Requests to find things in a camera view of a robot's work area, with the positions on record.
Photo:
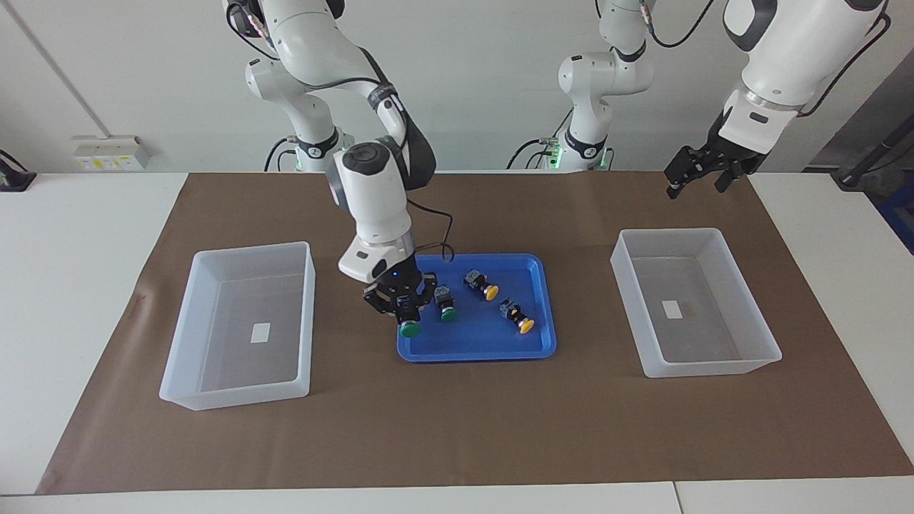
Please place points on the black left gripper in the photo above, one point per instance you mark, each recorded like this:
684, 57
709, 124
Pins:
728, 155

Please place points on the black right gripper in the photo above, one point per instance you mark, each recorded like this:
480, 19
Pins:
400, 293

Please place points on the green push button switch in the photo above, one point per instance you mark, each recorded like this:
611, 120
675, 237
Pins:
410, 330
448, 313

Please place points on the yellow push button switch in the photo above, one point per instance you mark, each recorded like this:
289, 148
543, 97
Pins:
489, 291
525, 325

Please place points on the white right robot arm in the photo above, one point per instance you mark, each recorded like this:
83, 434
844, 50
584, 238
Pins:
371, 185

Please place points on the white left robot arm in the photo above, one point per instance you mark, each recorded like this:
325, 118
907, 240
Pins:
785, 57

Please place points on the blue plastic tray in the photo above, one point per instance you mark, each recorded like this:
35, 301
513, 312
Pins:
485, 343

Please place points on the brown paper table mat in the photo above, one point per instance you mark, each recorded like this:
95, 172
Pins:
457, 428

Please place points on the white paper label sticker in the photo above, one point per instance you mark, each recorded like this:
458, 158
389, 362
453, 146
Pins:
261, 332
672, 308

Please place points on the black stand bar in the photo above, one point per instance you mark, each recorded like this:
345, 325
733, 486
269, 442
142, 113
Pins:
857, 175

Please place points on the translucent white plastic box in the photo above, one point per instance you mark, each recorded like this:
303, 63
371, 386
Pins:
714, 368
235, 396

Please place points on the blue crate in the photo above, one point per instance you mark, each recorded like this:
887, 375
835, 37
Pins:
903, 214

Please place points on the white wall socket strip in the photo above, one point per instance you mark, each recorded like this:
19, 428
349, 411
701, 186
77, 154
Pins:
107, 153

